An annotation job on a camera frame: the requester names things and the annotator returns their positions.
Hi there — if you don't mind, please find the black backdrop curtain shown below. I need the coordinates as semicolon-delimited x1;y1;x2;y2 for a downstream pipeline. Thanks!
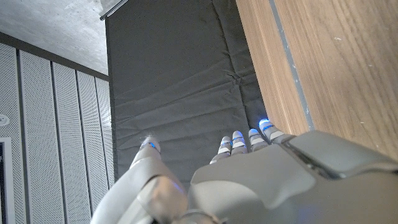
104;0;269;187

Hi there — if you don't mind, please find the grey backdrop crossbar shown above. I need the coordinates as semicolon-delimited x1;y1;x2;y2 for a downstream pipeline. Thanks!
99;0;129;21

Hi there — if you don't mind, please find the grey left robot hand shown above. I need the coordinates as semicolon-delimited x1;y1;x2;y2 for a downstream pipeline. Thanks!
90;118;398;224

